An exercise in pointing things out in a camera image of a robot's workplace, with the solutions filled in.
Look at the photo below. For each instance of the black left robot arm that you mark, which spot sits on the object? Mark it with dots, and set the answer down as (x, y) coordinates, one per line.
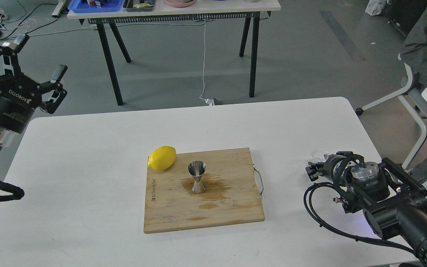
(10, 192)

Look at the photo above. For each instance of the blue plastic tray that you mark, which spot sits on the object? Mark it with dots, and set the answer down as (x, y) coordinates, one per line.
(95, 6)

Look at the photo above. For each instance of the yellow lemon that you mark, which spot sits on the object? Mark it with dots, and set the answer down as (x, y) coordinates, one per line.
(162, 158)

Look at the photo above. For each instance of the wooden cutting board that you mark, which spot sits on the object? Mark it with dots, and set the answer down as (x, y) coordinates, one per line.
(231, 195)

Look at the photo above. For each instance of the grey office chair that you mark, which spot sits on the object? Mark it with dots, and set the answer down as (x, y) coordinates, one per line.
(400, 94)

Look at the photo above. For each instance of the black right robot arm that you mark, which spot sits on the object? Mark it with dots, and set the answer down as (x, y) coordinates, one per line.
(394, 203)

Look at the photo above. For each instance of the clear glass measuring cup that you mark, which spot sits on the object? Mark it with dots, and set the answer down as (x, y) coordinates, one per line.
(319, 155)

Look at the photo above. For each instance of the grey metal tray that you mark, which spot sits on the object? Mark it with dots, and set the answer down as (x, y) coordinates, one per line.
(138, 5)

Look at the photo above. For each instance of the steel jigger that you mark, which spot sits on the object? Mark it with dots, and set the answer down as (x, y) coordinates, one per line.
(196, 169)

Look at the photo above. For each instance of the white background table black legs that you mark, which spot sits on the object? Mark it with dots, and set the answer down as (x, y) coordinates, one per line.
(163, 12)

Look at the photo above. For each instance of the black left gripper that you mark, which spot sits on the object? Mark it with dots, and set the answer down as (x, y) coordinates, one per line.
(20, 95)

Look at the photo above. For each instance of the pink plate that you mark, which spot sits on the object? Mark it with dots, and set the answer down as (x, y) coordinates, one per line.
(180, 3)

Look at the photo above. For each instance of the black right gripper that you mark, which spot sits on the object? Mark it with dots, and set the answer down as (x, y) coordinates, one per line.
(329, 167)

